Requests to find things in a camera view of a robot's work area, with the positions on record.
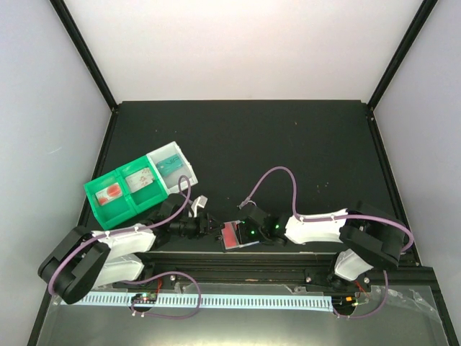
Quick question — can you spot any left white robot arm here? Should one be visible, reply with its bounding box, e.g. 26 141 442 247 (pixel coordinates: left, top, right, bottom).
37 194 223 304

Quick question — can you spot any red circle card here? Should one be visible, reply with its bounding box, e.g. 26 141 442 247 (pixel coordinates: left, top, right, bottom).
95 182 122 206

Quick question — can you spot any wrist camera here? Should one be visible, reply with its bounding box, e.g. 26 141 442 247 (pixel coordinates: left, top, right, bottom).
238 198 256 210
191 195 207 217

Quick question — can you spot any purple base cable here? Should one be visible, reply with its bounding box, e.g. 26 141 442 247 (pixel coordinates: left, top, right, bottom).
129 272 202 320
333 270 390 321

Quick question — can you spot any teal VIP card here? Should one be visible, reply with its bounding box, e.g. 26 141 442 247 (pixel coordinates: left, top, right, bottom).
156 154 183 177

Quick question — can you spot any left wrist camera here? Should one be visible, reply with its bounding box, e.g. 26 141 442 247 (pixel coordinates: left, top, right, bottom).
191 195 207 217

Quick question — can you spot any right black frame post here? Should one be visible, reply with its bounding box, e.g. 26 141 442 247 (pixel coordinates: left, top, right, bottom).
367 0 438 111

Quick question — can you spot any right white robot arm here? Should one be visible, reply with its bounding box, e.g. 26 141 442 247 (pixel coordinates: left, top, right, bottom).
233 202 414 291

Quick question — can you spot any left black frame post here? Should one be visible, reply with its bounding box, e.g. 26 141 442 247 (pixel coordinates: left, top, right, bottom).
50 0 118 112

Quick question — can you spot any white floral card in bin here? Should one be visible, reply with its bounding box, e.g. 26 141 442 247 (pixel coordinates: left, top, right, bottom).
125 167 155 193

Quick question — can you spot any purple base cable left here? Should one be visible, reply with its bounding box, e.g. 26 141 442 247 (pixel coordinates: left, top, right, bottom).
129 272 202 320

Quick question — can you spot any black frame post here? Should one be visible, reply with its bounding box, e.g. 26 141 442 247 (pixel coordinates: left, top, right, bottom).
50 0 118 112
367 0 438 111

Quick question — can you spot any clear white bin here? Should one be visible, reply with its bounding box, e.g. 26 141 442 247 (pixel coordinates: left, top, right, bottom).
146 141 198 195

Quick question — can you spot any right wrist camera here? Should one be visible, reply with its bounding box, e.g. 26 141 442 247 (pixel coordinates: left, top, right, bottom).
238 198 256 210

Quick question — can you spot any white slotted cable duct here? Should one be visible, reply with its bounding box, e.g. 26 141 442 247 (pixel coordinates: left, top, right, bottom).
75 291 333 312

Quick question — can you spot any green divided bin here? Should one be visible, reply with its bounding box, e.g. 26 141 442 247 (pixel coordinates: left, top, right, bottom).
84 155 168 230

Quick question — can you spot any small circuit board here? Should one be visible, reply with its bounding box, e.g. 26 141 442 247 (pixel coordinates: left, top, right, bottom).
131 293 158 304

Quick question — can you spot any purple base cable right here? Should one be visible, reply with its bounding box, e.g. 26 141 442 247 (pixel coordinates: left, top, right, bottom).
333 270 390 321

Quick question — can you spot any black aluminium rail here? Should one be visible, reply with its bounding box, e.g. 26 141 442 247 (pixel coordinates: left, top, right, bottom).
140 252 361 285

